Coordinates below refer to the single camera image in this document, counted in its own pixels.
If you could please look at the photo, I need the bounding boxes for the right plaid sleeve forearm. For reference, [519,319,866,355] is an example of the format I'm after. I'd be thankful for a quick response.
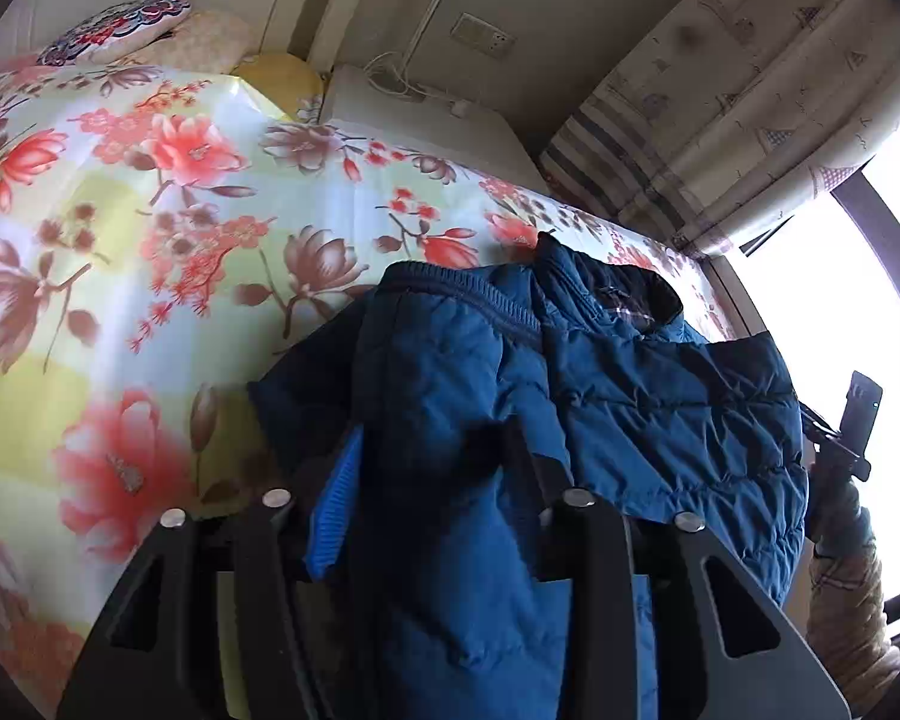
[806,544,900,718]

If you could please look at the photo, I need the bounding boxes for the printed striped curtain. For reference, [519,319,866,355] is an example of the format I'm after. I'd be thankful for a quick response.
[541,0,900,259]

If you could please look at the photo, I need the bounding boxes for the white bedside table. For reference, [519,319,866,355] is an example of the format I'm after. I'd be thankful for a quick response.
[320,65,549,195]

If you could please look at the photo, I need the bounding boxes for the embroidered patterned pillow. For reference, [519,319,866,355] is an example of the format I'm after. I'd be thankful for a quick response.
[37,0,191,67]

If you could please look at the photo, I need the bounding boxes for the cream textured pillow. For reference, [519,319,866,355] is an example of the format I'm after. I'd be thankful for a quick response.
[121,10,253,75]

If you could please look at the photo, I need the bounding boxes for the right grey gloved hand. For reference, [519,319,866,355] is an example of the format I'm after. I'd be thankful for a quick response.
[805,457,875,559]

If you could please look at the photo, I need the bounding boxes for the white charger cable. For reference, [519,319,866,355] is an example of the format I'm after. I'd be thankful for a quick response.
[359,49,483,121]

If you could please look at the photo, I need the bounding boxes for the window frame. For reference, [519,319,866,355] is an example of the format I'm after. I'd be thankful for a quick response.
[831,171,900,297]

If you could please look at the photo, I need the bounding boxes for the wall socket panel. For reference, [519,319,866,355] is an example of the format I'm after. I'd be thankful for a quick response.
[450,13,515,60]

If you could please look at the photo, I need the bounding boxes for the floral bed sheet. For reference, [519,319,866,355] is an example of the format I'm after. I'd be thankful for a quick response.
[0,65,733,717]

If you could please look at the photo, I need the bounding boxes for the blue padded jacket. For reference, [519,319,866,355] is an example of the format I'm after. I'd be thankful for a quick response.
[248,236,808,718]

